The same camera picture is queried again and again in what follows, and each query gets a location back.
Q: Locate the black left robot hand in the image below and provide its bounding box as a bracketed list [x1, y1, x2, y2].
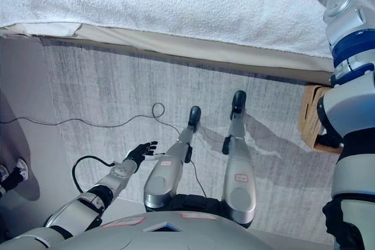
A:
[122, 141, 165, 172]

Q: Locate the white towel covered bed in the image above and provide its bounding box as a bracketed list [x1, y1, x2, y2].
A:
[0, 0, 375, 59]

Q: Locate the woven wooden laundry basket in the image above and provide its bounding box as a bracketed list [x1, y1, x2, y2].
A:
[297, 85, 346, 154]

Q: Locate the silver left robot leg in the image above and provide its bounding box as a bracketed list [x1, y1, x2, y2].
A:
[143, 105, 203, 213]

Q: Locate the silver robot leg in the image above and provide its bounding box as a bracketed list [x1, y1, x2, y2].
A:
[221, 90, 258, 230]
[143, 105, 203, 213]

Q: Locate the grey striped rug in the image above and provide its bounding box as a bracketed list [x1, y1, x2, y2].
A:
[40, 36, 342, 245]

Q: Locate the silver robot torso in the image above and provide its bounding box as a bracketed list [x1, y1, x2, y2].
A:
[43, 193, 335, 250]

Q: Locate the silver right robot leg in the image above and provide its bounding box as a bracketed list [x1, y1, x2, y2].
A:
[221, 90, 258, 230]

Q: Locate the black garment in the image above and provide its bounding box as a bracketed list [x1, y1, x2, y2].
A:
[318, 133, 343, 149]

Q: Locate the thin black floor cable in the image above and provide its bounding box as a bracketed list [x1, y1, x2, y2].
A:
[0, 102, 208, 198]

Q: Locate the thick black wrist cable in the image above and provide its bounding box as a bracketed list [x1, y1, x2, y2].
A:
[71, 156, 117, 196]

